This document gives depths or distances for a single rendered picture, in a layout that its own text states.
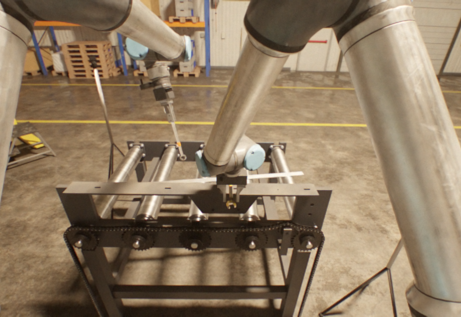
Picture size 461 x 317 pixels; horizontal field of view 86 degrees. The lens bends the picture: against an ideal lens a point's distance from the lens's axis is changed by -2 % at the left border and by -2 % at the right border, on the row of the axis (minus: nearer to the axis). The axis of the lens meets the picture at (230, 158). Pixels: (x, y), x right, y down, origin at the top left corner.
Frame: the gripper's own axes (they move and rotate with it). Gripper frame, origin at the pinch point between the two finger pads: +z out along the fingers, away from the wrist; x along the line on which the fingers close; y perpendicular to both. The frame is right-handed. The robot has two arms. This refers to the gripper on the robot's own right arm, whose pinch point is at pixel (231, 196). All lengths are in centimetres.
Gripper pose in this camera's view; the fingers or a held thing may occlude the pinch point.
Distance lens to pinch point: 114.8
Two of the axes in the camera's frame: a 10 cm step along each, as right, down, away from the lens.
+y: 0.1, 5.0, -8.6
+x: 10.0, 0.1, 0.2
